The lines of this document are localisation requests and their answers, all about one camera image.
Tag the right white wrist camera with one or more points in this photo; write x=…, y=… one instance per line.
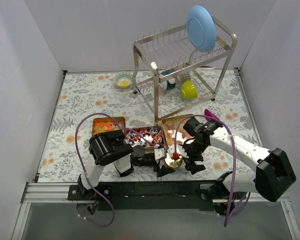
x=176, y=152

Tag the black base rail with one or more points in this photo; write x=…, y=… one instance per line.
x=152, y=195

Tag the patterned small bowl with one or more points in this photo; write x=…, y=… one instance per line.
x=123, y=80

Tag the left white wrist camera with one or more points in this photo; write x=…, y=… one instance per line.
x=160, y=154

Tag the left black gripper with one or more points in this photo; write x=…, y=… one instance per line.
x=155, y=163

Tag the round wooden jar lid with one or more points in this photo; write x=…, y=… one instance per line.
x=173, y=163

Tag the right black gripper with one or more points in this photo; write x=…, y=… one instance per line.
x=190, y=159

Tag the lime green bowl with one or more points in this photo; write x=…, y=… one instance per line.
x=188, y=90

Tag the floral table mat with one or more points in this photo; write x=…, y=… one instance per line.
x=83, y=95

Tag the tin of popsicle candies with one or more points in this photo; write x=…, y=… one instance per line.
x=169, y=126

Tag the magenta plastic scoop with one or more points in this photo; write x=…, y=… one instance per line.
x=209, y=116

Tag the steel dish rack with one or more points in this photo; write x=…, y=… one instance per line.
x=166, y=69

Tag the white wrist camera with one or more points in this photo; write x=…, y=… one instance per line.
x=176, y=152
x=160, y=154

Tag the tin of lollipops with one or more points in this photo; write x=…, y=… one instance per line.
x=146, y=137

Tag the blue plate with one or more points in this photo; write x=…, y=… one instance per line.
x=201, y=29

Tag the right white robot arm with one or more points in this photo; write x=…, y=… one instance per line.
x=271, y=175

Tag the tin of gummy candies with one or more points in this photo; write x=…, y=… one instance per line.
x=106, y=124

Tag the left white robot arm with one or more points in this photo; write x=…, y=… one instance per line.
x=111, y=147

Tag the teal white bowl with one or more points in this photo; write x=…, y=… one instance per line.
x=169, y=84

